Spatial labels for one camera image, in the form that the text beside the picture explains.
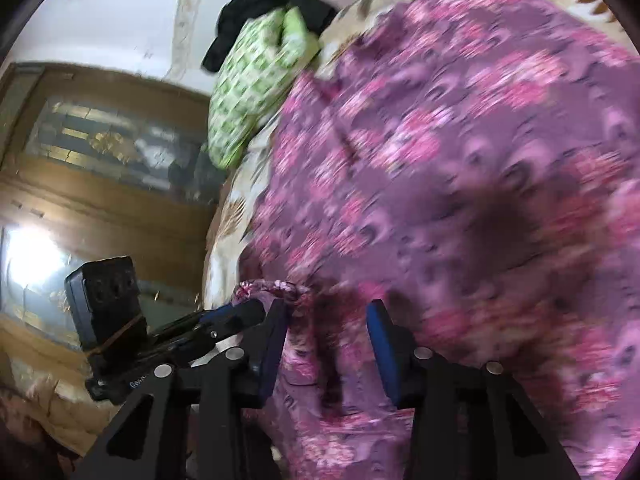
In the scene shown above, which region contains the wooden glass door cabinet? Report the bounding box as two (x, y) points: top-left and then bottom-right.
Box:
(1, 63), (224, 453)

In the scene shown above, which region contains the purple pink floral cloth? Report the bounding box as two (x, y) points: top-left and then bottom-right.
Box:
(241, 0), (639, 479)

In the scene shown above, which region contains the black garment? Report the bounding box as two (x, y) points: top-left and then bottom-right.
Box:
(201, 0), (337, 74)

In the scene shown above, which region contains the green white checked pillow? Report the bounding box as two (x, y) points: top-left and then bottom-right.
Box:
(206, 8), (319, 170)

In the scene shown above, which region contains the beige leaf pattern blanket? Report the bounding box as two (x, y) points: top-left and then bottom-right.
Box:
(203, 0), (637, 309)

